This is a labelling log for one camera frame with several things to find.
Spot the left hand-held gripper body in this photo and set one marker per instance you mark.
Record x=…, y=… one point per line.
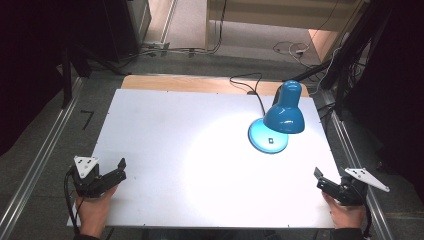
x=87, y=181

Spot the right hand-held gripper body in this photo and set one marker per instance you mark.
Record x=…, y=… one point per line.
x=351, y=190

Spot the blue desk lamp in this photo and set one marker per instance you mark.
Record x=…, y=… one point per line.
x=281, y=120

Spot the person's right hand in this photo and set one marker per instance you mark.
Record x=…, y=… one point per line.
x=345, y=215

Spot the person's left hand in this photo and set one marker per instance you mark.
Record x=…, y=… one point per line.
x=93, y=210

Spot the wooden board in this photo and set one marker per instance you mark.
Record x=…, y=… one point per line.
x=186, y=83

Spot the black metal stand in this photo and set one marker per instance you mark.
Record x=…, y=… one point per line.
x=346, y=56
x=66, y=76

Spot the dark cabinet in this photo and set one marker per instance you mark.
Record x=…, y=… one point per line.
x=115, y=26

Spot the beige wooden furniture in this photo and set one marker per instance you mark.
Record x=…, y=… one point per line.
x=283, y=15

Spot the aluminium floor rail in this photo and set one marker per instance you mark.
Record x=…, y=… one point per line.
x=363, y=156
x=36, y=163

